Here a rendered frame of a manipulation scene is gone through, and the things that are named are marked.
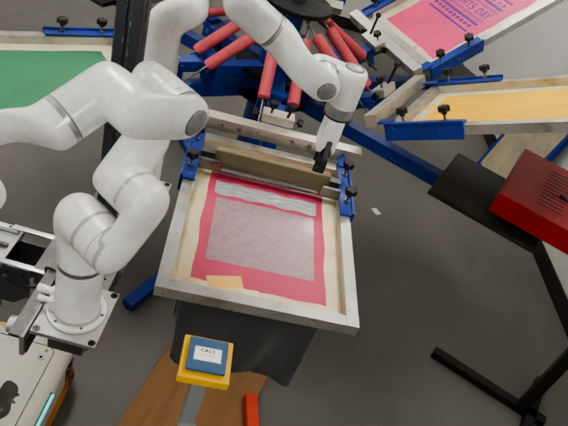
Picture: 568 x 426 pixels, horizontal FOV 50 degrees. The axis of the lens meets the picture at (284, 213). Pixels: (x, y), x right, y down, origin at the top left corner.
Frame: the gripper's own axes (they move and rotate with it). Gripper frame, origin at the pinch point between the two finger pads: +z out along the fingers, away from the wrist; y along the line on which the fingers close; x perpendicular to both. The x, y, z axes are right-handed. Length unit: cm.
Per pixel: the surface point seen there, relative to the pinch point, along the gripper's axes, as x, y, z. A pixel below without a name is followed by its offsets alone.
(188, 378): -19, 50, 39
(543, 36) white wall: 171, -313, 43
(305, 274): 7.8, 4.1, 38.6
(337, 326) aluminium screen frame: 18.1, 23.5, 36.5
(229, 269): -15.3, 10.5, 38.6
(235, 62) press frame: -34, -106, 32
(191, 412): -15, 45, 61
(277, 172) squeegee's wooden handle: -7.4, -34.1, 31.3
